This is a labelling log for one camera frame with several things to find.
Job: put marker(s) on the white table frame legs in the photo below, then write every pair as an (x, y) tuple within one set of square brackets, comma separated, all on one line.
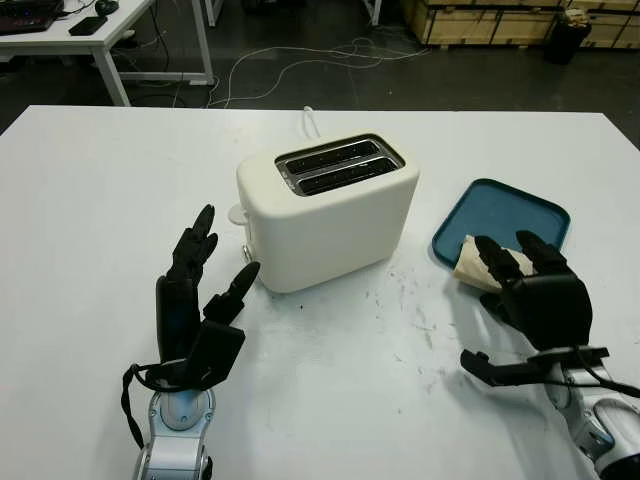
[(211, 12)]

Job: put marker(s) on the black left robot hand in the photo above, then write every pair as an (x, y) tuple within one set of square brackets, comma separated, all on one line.
[(175, 310)]

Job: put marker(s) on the small silver toaster dial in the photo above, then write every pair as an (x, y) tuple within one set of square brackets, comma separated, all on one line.
[(247, 252)]

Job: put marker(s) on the black laptop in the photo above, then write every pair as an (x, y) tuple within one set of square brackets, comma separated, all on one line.
[(27, 15)]

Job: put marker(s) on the black waste bin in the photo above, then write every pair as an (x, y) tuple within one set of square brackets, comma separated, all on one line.
[(567, 42)]

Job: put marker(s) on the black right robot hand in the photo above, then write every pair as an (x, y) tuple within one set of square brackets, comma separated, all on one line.
[(550, 310)]

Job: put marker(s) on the black computer mouse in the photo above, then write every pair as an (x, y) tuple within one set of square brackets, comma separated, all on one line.
[(105, 6)]

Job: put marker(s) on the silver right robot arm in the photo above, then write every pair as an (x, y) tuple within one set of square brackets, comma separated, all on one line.
[(605, 435)]

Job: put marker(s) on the wooden crate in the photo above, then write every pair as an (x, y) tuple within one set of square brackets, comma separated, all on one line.
[(490, 22)]

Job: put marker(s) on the black smartphone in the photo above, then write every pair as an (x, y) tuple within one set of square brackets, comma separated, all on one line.
[(87, 25)]

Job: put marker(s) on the white office desk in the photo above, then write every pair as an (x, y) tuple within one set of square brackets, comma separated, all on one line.
[(75, 45)]

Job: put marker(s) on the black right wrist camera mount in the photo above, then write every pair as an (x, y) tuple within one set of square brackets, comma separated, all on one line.
[(515, 371)]

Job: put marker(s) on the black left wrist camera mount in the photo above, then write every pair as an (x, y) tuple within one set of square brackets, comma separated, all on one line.
[(217, 350)]

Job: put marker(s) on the blue plastic tray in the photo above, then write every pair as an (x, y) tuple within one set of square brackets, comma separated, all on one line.
[(500, 210)]

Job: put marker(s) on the cream two-slot toaster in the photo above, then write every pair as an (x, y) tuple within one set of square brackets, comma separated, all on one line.
[(325, 235)]

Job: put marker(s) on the slice of white bread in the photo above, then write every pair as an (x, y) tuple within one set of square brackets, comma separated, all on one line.
[(470, 262)]

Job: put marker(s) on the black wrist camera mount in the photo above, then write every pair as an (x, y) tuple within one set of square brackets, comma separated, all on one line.
[(515, 371), (217, 350)]

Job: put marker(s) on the white toaster lever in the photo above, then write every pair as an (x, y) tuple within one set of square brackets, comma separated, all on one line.
[(236, 215)]

